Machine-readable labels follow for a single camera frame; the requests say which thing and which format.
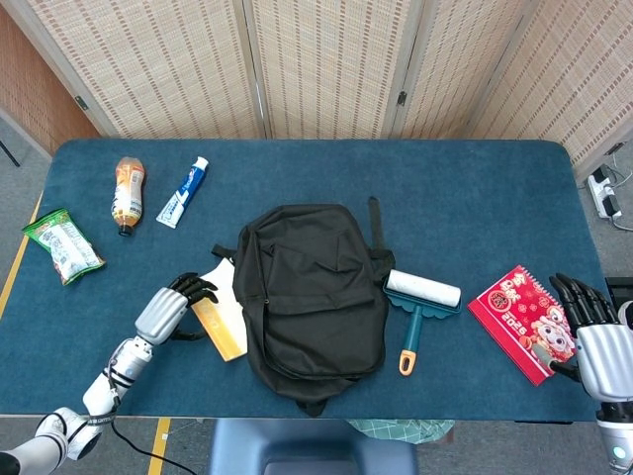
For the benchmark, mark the green checkered cloth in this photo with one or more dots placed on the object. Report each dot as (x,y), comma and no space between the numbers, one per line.
(395,429)

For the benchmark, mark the black box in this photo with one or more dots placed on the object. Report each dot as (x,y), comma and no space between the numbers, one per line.
(618,287)

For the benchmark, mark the black fabric backpack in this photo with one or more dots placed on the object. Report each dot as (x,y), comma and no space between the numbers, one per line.
(316,307)

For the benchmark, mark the blue white toothpaste tube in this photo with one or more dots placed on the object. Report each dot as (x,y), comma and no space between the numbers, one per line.
(180,195)

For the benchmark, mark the yellow white notebook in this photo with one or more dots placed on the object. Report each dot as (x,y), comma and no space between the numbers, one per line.
(222,316)

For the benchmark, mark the orange drink bottle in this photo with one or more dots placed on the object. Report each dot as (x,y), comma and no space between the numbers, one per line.
(129,198)

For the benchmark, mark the woven folding screen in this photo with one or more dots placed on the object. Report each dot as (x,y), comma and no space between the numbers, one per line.
(326,64)

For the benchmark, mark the white power strip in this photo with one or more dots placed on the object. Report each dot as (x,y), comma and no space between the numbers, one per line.
(603,195)

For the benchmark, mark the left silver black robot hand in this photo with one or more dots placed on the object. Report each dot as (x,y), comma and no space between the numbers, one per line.
(158,314)

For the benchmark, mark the green snack bag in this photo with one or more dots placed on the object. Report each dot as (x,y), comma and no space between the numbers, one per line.
(64,245)

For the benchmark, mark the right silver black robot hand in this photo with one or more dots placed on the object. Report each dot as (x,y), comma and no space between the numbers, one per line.
(603,351)

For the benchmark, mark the red spiral calendar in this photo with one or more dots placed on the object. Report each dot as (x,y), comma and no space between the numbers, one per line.
(519,316)

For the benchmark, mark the blue chair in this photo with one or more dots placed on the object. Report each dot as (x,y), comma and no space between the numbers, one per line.
(306,445)

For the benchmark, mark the teal lint roller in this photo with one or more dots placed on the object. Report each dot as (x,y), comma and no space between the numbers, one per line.
(425,292)

